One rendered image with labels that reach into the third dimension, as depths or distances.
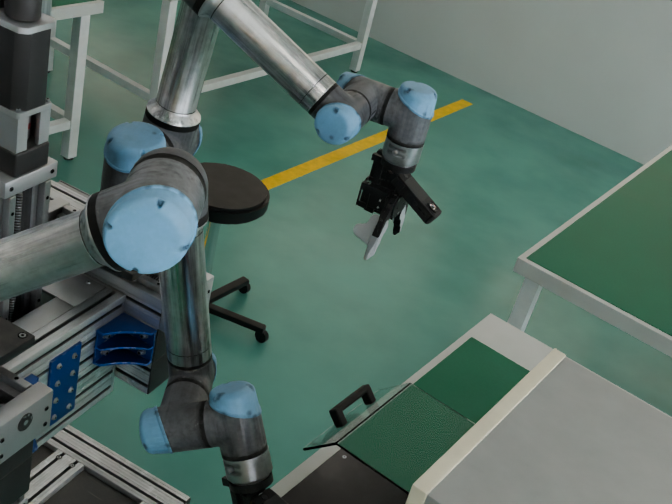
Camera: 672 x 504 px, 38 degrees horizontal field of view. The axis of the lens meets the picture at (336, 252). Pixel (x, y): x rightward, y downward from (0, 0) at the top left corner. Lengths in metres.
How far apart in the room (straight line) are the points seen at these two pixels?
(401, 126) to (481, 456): 0.76
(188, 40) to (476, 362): 1.09
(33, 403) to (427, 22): 5.25
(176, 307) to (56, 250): 0.26
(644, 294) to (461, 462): 1.86
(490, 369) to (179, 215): 1.33
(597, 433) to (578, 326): 2.85
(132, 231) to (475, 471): 0.55
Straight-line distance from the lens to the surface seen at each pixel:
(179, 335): 1.59
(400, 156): 1.87
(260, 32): 1.76
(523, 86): 6.38
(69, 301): 2.02
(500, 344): 2.58
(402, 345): 3.75
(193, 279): 1.53
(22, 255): 1.41
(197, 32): 1.96
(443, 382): 2.37
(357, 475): 2.02
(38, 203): 1.91
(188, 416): 1.55
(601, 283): 3.04
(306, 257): 4.10
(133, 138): 1.97
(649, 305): 3.03
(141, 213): 1.29
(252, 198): 3.29
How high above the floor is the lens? 2.14
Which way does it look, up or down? 31 degrees down
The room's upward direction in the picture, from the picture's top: 15 degrees clockwise
